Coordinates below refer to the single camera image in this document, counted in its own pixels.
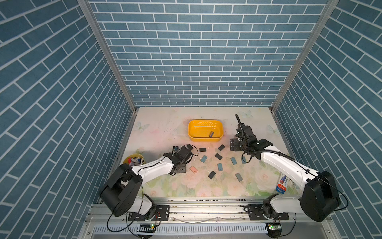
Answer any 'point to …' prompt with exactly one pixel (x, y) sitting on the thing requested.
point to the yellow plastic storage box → (199, 130)
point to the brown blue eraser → (211, 135)
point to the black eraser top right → (222, 147)
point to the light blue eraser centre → (204, 158)
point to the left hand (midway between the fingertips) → (181, 169)
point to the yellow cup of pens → (134, 159)
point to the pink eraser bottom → (193, 170)
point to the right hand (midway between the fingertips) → (237, 142)
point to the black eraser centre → (218, 156)
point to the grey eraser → (238, 177)
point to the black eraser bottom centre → (211, 175)
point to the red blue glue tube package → (281, 186)
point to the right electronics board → (274, 230)
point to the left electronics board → (146, 228)
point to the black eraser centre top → (202, 149)
